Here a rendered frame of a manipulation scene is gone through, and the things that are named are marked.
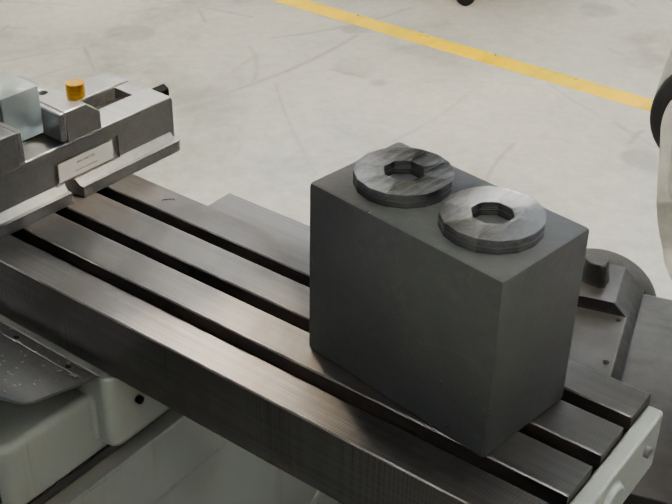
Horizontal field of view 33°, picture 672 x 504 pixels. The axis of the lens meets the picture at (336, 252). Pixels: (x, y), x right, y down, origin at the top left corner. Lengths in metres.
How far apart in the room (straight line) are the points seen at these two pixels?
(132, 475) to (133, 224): 0.29
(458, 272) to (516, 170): 2.45
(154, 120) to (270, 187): 1.79
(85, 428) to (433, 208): 0.49
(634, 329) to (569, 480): 0.80
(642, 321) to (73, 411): 0.92
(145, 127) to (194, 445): 0.40
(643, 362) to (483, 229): 0.82
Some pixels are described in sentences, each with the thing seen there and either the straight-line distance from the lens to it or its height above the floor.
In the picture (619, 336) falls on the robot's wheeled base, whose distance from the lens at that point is 1.73.
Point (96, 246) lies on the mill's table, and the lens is 1.29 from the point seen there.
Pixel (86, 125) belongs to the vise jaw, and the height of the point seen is 0.99.
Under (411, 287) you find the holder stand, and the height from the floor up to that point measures 1.05.
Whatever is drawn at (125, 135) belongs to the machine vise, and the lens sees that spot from 1.42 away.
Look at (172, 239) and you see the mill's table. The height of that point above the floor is 0.91.
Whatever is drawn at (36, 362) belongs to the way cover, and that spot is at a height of 0.84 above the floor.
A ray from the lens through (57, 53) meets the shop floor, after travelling 4.16.
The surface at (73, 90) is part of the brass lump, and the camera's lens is 1.37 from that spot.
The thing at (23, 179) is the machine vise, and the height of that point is 0.96.
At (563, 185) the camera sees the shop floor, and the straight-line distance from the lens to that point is 3.32.
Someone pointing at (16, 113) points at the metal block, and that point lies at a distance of 1.35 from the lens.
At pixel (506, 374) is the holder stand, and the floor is 0.99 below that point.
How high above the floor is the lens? 1.60
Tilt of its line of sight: 33 degrees down
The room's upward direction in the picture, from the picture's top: 1 degrees clockwise
